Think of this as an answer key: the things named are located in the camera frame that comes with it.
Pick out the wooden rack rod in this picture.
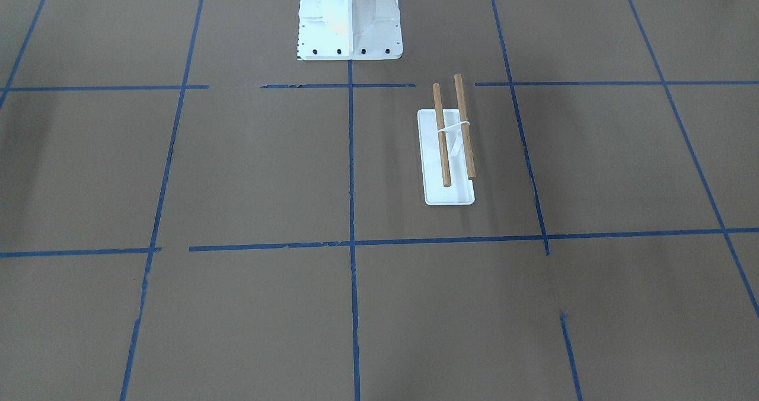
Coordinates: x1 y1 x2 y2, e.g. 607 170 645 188
432 82 452 187
454 73 477 180

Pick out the white towel rack base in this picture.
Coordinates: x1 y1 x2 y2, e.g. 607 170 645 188
417 109 476 206

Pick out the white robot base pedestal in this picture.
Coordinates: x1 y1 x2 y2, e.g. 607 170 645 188
296 0 404 61

